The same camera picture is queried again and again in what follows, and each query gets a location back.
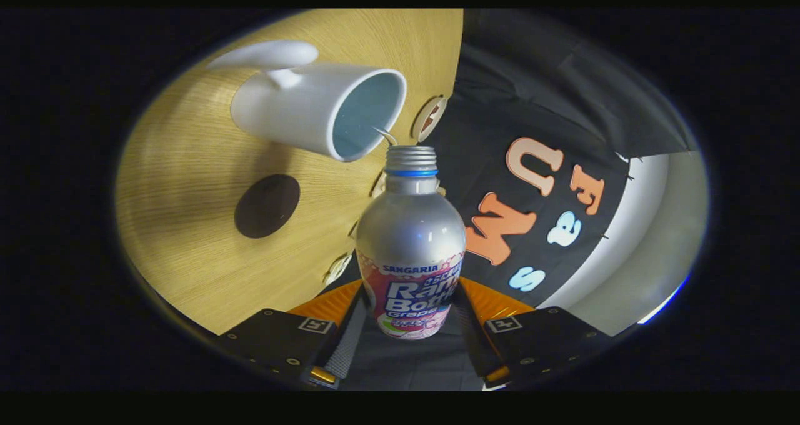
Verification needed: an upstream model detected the wooden table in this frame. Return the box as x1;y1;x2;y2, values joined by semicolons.
116;9;464;336

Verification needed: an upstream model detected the white cup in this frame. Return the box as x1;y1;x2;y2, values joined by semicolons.
206;39;408;163

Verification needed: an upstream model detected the dark round coaster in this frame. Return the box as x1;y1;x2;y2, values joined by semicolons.
234;174;301;239

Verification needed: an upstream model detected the white divided tray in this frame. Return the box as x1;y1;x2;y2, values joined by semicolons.
323;253;354;286

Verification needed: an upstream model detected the silver juice bottle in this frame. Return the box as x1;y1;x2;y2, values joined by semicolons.
355;145;468;340

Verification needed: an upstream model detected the white round plate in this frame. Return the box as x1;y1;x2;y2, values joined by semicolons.
411;95;449;143

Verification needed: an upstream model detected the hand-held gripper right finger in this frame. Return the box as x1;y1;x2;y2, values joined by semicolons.
455;277;610;389

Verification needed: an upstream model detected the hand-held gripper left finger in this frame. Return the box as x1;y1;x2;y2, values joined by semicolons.
219;279;369;389

